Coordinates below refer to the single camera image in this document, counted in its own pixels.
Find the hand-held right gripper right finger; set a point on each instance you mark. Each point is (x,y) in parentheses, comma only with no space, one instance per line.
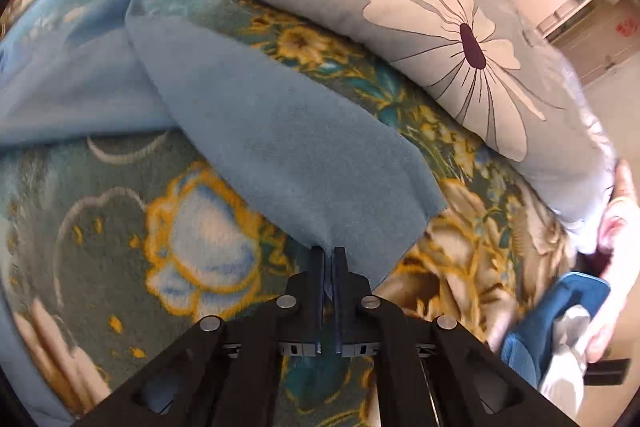
(339,307)

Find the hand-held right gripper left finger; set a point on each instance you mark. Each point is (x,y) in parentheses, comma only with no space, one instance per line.
(316,307)

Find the blue towel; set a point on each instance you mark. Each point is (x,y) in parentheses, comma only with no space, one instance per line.
(280,132)

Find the dark blue cloth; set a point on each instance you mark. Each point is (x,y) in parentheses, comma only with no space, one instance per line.
(545,322)

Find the teal floral blanket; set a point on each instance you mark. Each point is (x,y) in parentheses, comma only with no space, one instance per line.
(100,232)

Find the white cloth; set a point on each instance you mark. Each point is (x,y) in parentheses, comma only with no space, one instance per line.
(565,357)

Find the small black object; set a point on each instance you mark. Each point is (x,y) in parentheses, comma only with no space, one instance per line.
(607,371)

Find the pink cloth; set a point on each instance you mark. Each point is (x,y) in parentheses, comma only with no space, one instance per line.
(625,207)

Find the red door sticker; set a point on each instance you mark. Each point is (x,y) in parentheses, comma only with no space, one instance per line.
(626,29)

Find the white door frame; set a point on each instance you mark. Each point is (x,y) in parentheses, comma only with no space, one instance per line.
(580,2)

